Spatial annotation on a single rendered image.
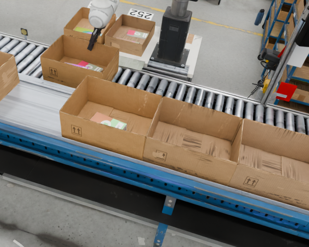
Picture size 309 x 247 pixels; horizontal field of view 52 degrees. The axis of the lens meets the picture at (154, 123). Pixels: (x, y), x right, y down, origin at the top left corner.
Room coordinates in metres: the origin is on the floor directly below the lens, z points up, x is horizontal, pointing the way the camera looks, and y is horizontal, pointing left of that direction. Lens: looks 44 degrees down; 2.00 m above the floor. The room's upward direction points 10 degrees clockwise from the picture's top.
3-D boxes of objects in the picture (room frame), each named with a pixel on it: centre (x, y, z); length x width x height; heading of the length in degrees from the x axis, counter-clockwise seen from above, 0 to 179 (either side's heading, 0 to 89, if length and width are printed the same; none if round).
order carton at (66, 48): (1.63, 0.51, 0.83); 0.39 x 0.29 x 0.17; 82
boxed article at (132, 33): (2.24, 0.25, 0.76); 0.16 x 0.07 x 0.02; 87
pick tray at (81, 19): (2.18, 0.60, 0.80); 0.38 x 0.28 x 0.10; 176
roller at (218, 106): (1.45, -0.37, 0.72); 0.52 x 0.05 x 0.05; 171
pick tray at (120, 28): (2.17, 0.29, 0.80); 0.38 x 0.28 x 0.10; 172
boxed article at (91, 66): (1.70, 0.48, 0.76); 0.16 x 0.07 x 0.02; 73
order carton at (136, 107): (1.07, 0.20, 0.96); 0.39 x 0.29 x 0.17; 81
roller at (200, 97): (1.47, -0.24, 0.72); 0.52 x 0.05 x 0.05; 171
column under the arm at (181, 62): (2.05, -0.03, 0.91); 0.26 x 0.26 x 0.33; 84
